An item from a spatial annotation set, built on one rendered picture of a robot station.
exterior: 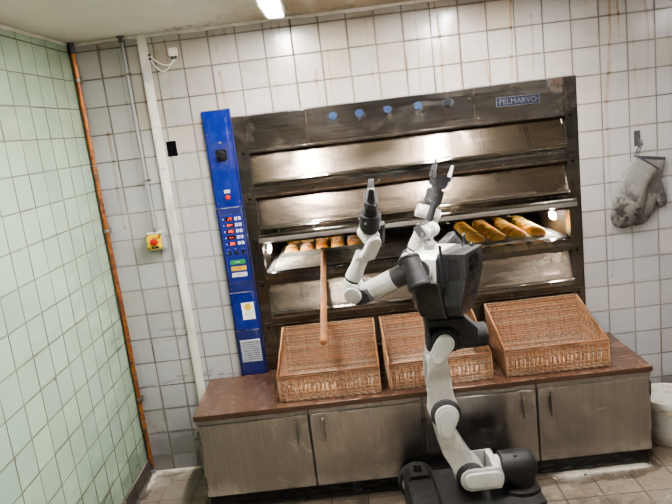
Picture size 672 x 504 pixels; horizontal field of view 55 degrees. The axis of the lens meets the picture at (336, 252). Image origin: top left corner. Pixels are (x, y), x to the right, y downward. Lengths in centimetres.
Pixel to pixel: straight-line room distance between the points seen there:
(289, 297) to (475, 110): 152
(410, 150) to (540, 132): 74
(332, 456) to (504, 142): 198
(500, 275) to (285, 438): 156
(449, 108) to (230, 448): 222
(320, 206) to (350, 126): 49
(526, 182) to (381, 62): 107
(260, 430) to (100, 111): 198
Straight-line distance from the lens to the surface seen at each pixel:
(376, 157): 371
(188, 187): 381
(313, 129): 372
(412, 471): 351
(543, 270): 399
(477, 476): 326
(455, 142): 377
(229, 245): 378
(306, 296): 384
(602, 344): 368
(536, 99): 389
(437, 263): 280
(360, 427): 353
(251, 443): 360
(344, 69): 371
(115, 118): 390
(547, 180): 391
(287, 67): 372
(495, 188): 383
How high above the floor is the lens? 200
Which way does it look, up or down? 11 degrees down
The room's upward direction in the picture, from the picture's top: 7 degrees counter-clockwise
